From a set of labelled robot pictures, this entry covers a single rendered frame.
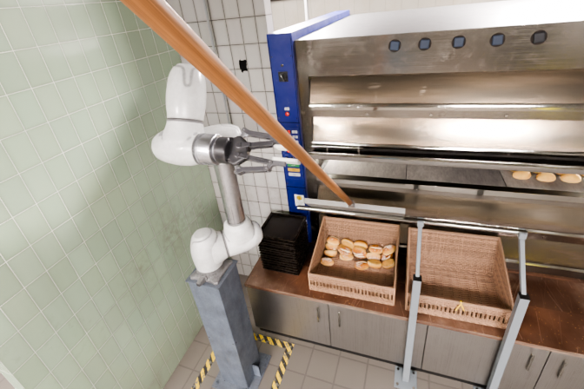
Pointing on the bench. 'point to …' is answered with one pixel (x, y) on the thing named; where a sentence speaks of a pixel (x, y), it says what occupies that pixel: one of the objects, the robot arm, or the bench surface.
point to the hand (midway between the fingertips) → (287, 154)
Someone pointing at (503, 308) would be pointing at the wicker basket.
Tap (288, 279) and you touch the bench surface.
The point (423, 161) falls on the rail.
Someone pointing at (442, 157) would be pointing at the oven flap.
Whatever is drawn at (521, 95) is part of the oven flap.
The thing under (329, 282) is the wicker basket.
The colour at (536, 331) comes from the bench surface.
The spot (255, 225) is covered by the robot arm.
